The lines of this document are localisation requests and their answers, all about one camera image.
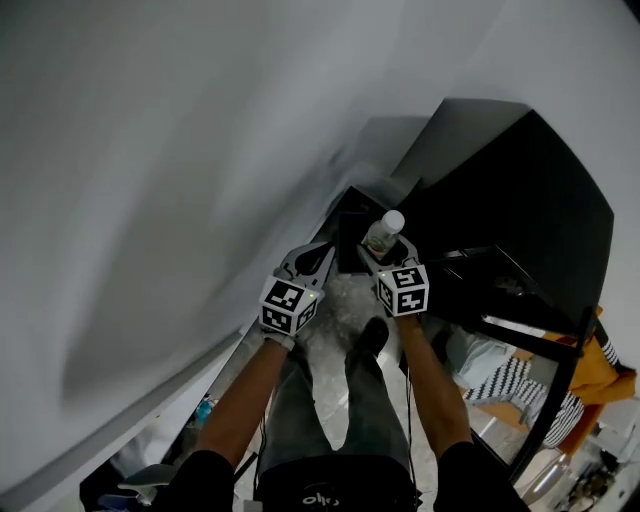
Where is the person's left forearm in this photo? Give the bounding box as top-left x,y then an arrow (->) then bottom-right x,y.
192,342 -> 289,469

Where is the grey chair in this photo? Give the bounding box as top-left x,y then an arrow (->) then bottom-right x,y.
117,462 -> 176,504

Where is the person's right forearm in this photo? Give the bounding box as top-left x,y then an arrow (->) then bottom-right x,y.
397,314 -> 474,461

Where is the black framed glass cabinet door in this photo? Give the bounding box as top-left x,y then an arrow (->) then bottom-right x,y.
397,304 -> 599,484

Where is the white crumpled cloth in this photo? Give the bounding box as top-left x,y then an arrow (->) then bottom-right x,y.
439,329 -> 516,389

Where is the person's right leg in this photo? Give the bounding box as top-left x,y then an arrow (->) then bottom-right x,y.
342,344 -> 411,461

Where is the person's left leg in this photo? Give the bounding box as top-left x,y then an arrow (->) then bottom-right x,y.
257,344 -> 331,471

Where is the black white striped blanket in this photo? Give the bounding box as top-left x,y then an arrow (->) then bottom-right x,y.
462,334 -> 624,449

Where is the person's leg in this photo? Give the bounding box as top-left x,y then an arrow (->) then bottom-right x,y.
257,344 -> 331,471
342,344 -> 411,461

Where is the white low cabinet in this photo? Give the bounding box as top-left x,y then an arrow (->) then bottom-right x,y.
597,409 -> 640,466

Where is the person's black shirt torso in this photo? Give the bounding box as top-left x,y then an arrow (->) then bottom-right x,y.
162,439 -> 531,512

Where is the black waste bin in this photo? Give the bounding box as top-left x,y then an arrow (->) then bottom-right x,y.
333,184 -> 401,275

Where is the blue plastic object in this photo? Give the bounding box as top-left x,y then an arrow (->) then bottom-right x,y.
193,394 -> 216,426

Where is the orange sofa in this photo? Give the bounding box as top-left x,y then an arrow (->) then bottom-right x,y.
467,304 -> 639,456

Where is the black cabinet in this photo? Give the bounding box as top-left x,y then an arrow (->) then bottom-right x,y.
389,97 -> 615,346

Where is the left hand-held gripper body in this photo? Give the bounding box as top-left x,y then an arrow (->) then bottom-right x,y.
258,268 -> 321,335

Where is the person's right black shoe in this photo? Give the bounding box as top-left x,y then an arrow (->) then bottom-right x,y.
349,316 -> 390,359

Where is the bottle with green cap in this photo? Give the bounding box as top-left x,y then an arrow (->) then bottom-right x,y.
492,276 -> 526,299

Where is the white wrist strap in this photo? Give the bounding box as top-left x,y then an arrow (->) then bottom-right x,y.
262,329 -> 297,351

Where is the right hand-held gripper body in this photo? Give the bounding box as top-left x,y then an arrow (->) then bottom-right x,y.
375,263 -> 431,318

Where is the clear white-capped bottle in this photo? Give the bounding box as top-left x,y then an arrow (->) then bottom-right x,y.
360,209 -> 407,262

